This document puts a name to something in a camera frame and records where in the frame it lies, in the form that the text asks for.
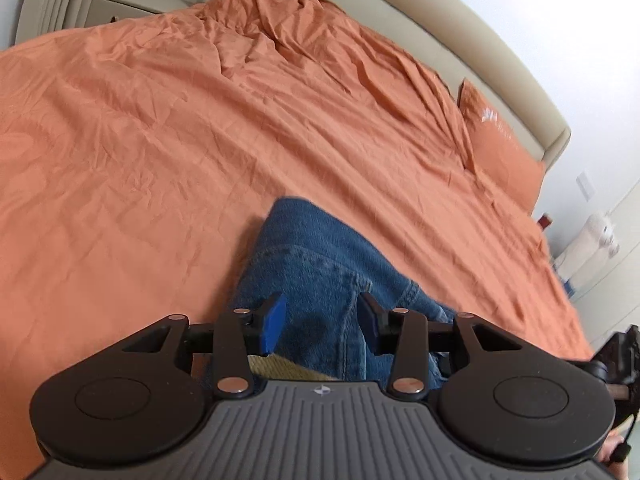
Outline white alpaca plush toy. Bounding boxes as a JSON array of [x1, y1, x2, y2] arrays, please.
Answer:
[[564, 212, 622, 283]]

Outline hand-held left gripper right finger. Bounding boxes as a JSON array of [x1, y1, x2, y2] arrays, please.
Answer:
[[356, 292, 531, 401]]

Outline beige nightstand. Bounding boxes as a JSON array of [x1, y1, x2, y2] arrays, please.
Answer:
[[92, 0, 193, 27]]

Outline person's right hand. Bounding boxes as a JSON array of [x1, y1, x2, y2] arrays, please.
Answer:
[[597, 436, 632, 480]]

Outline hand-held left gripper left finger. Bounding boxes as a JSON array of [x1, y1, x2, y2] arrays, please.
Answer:
[[115, 292, 288, 401]]

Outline orange duvet cover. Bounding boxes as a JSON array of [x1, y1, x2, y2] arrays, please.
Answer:
[[0, 0, 597, 480]]

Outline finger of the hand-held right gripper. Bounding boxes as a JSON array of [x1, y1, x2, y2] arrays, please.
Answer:
[[592, 326, 640, 386]]

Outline blue denim pants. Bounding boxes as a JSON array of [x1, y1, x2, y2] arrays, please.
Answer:
[[232, 196, 459, 396]]

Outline orange embroidered pillow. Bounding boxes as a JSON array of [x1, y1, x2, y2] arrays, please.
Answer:
[[458, 79, 547, 212]]

